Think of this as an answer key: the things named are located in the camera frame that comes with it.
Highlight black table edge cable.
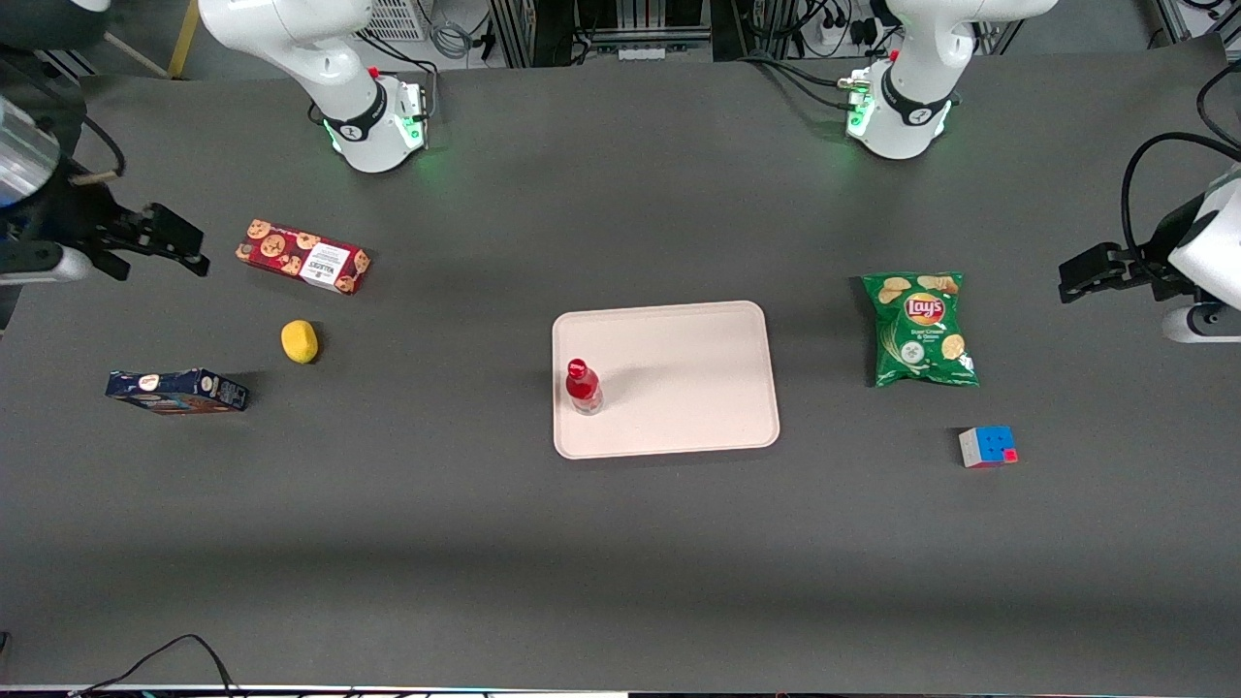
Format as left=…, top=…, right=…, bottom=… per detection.
left=68, top=634, right=241, bottom=698

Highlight yellow lemon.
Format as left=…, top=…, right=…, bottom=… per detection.
left=281, top=320, right=321, bottom=365

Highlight red coke bottle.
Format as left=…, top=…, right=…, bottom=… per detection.
left=565, top=358, right=604, bottom=417

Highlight blue rubiks cube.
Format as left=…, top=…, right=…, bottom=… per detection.
left=959, top=426, right=1019, bottom=469

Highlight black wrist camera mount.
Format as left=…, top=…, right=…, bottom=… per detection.
left=0, top=174, right=115, bottom=251
left=1152, top=199, right=1208, bottom=258

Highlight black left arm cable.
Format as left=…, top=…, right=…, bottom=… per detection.
left=1121, top=131, right=1241, bottom=282

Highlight black aluminium frame rack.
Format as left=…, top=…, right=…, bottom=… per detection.
left=488, top=0, right=714, bottom=69

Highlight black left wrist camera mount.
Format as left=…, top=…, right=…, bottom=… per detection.
left=1152, top=199, right=1208, bottom=258

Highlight white power strip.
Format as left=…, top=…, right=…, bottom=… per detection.
left=817, top=15, right=875, bottom=51

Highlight white vented box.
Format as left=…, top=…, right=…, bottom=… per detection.
left=364, top=0, right=430, bottom=43

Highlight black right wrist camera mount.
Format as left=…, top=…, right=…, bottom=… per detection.
left=0, top=174, right=115, bottom=251

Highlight dark blue snack box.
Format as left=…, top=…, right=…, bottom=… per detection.
left=106, top=368, right=250, bottom=416

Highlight green Lays chips bag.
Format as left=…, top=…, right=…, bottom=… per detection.
left=862, top=271, right=980, bottom=389

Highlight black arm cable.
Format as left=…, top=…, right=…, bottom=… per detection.
left=70, top=114, right=128, bottom=187
left=1121, top=131, right=1241, bottom=282

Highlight black right base cable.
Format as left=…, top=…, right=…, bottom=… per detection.
left=354, top=29, right=437, bottom=77

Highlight black left base cables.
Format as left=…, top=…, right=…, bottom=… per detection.
left=739, top=50, right=874, bottom=112

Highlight red cookie box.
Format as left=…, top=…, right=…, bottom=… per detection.
left=235, top=218, right=371, bottom=296

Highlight beige plastic tray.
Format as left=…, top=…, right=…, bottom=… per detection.
left=552, top=301, right=781, bottom=460

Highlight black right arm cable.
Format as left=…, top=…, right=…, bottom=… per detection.
left=70, top=114, right=128, bottom=187

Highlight black cable loop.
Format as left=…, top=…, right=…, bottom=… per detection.
left=1196, top=58, right=1241, bottom=148

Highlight grey coiled cable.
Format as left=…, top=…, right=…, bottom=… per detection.
left=430, top=12, right=478, bottom=61

